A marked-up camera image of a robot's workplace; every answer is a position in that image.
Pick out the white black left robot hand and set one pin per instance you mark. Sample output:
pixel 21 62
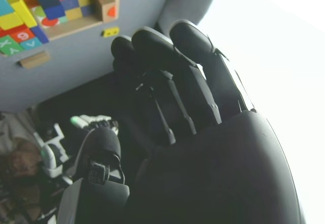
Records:
pixel 215 170

